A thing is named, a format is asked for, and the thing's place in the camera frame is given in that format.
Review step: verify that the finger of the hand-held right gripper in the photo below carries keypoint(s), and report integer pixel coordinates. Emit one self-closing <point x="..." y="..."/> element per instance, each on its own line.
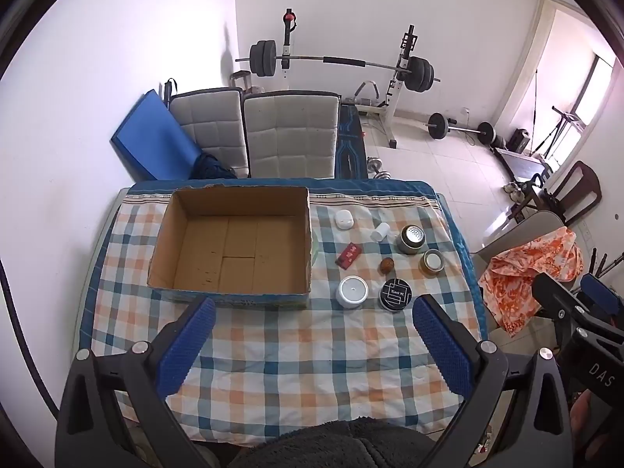
<point x="599" y="291"/>
<point x="553" y="292"/>

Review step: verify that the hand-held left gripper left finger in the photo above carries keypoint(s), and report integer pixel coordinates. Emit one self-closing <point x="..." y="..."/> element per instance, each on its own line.
<point x="187" y="346"/>

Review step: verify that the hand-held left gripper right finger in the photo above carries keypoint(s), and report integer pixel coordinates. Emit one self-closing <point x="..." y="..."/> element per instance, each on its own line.
<point x="441" y="346"/>

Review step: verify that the black round tin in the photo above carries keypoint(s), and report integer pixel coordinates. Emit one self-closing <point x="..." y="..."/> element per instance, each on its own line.
<point x="396" y="294"/>

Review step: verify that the gold round tin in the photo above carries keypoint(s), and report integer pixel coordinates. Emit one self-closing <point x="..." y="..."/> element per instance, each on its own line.
<point x="431" y="262"/>

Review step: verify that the brown walnut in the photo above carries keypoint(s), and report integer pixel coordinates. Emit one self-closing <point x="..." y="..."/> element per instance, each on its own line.
<point x="386" y="265"/>

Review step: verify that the white round jar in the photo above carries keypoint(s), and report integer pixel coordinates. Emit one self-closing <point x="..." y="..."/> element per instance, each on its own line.
<point x="352" y="291"/>

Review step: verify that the cardboard box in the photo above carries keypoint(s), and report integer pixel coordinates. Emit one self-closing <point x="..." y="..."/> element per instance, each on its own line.
<point x="234" y="248"/>

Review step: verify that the silver metal tin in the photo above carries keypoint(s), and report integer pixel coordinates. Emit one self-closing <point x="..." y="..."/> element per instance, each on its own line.
<point x="410" y="240"/>

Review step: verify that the red printed small box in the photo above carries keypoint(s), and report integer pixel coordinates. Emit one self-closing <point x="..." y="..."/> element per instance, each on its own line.
<point x="348" y="256"/>

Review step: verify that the orange patterned cloth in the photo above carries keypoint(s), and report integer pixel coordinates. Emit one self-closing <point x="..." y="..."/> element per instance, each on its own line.
<point x="526" y="273"/>

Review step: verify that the grey chair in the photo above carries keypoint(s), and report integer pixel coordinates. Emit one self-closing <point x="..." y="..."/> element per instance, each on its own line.
<point x="536" y="226"/>

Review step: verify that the checkered tablecloth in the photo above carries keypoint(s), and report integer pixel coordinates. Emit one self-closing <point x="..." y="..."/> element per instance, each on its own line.
<point x="292" y="351"/>

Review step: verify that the dark wooden chair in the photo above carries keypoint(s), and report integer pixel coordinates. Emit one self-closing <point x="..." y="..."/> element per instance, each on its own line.
<point x="580" y="187"/>

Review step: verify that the small white bottle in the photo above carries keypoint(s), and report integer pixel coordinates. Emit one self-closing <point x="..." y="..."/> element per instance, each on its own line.
<point x="380" y="232"/>

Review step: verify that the low dark table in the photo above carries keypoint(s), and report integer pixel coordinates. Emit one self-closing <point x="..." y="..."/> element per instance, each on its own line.
<point x="521" y="163"/>

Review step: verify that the person's dark fleece clothing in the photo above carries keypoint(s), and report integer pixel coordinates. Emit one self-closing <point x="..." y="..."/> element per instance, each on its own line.
<point x="336" y="446"/>

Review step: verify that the white oval case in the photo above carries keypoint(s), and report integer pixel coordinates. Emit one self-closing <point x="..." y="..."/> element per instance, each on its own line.
<point x="344" y="219"/>

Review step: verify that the black tripod stand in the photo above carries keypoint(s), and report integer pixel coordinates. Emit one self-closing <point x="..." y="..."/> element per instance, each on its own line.
<point x="560" y="124"/>

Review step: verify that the dark blue cloth bag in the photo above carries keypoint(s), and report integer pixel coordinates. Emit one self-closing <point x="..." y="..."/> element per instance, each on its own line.
<point x="212" y="168"/>

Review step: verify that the short barbell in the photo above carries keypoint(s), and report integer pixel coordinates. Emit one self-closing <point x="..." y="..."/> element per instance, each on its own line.
<point x="460" y="129"/>

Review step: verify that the chrome dumbbell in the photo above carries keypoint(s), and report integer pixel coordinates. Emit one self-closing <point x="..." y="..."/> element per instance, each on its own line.
<point x="375" y="165"/>

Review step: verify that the window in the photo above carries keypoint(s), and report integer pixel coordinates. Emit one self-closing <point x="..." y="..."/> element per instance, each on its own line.
<point x="597" y="87"/>

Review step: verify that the blue foam mat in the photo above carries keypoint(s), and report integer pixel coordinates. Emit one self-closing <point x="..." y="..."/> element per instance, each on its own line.
<point x="151" y="136"/>

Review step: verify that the black weight bench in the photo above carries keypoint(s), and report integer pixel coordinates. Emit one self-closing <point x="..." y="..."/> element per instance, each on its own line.
<point x="351" y="146"/>

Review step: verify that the white padded chair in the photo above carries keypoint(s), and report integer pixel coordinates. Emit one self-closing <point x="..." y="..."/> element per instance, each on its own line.
<point x="290" y="134"/>
<point x="209" y="126"/>

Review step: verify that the white bench press rack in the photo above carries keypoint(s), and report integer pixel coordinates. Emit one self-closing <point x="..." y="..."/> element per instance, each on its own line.
<point x="397" y="97"/>

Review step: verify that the long barbell with black plates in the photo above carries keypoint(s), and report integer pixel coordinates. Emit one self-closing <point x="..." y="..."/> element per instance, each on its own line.
<point x="265" y="58"/>

